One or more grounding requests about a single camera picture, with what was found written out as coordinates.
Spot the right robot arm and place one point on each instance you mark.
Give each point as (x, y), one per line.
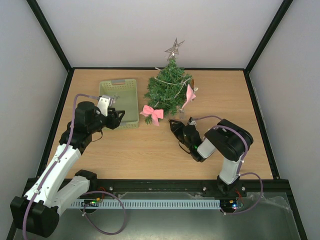
(227, 138)

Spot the pink ornaments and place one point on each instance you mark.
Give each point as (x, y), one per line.
(155, 114)

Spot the white slotted cable duct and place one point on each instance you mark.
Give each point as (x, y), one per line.
(158, 204)

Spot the silver star ornament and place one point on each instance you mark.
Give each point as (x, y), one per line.
(174, 50)

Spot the small green christmas tree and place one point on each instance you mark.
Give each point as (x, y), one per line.
(167, 90)

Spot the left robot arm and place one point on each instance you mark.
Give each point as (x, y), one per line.
(39, 210)

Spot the pink felt triangle ornament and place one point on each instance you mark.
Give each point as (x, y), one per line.
(190, 95)

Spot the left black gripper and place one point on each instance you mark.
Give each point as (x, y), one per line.
(114, 122)

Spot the green plastic basket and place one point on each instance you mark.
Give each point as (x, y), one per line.
(128, 101)

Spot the brown gingerbread ornament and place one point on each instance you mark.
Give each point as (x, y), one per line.
(193, 86)

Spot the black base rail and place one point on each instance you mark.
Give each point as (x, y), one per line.
(206, 188)

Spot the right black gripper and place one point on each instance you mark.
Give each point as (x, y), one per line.
(182, 130)

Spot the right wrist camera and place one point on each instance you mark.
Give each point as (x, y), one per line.
(192, 122)

